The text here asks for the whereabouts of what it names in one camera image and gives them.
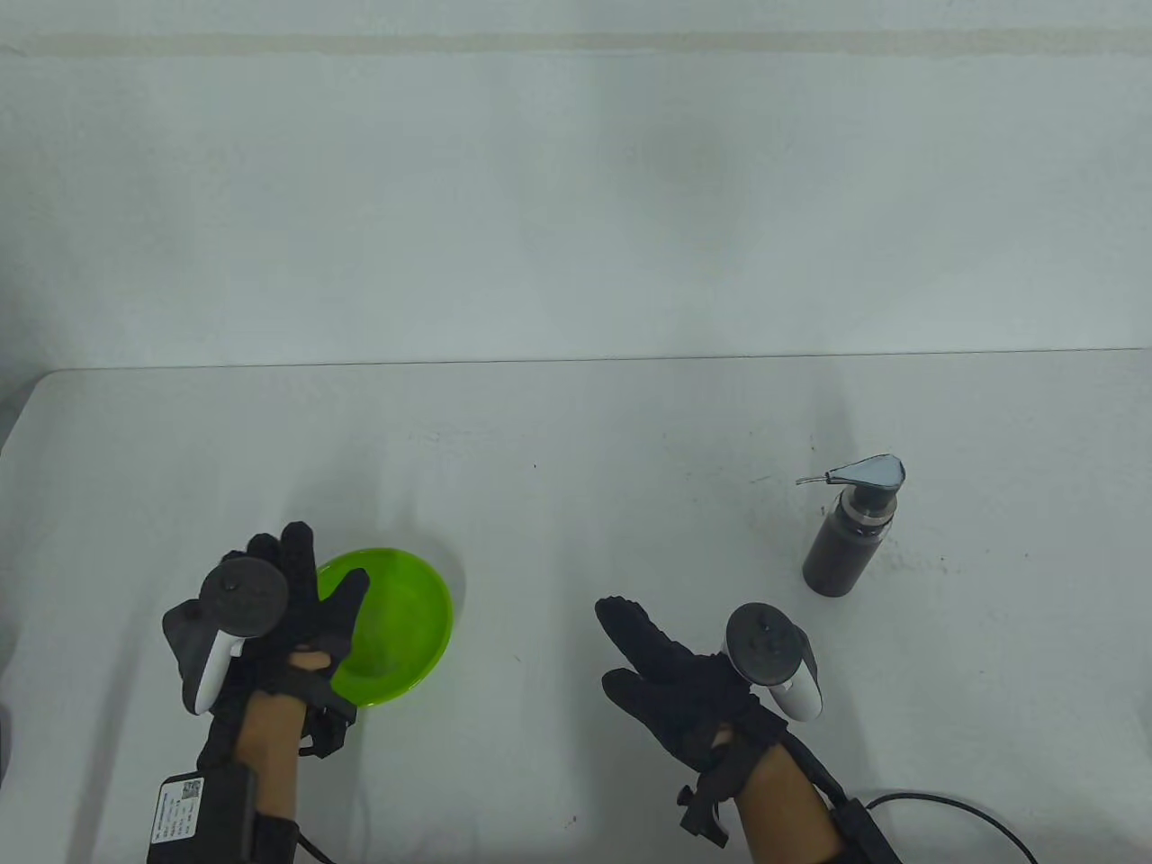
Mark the person's left hand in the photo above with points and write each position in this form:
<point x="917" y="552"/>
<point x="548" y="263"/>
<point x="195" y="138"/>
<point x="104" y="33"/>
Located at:
<point x="306" y="621"/>

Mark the person's right hand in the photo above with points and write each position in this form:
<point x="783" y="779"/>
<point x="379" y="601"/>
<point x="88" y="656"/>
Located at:
<point x="684" y="702"/>

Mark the green plastic bowl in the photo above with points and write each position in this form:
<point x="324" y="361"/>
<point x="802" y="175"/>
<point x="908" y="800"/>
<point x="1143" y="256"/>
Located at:
<point x="405" y="612"/>

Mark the dark sauce pump bottle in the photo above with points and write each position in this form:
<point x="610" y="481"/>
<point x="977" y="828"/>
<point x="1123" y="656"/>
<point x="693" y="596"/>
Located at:
<point x="841" y="558"/>

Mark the person's left forearm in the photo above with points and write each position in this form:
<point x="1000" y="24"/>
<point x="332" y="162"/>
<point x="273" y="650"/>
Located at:
<point x="270" y="756"/>

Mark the slim black forearm module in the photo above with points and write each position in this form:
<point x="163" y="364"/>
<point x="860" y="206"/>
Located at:
<point x="868" y="832"/>

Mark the left white and black controller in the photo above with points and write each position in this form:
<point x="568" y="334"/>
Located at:
<point x="243" y="589"/>

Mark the white and black controller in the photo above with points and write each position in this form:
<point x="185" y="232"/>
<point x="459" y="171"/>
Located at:
<point x="763" y="641"/>
<point x="243" y="589"/>

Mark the right white and black controller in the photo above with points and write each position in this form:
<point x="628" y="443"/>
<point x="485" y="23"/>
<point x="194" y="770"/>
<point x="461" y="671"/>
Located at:
<point x="763" y="641"/>

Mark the black box with white label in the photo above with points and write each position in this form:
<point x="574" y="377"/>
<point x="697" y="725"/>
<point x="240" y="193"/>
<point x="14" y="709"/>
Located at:
<point x="216" y="810"/>

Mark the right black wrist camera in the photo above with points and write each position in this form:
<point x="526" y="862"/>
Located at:
<point x="706" y="801"/>

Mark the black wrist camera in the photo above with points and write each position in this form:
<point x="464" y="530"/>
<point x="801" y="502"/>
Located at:
<point x="706" y="801"/>
<point x="328" y="729"/>

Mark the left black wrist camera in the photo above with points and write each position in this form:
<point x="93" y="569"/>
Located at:
<point x="328" y="729"/>

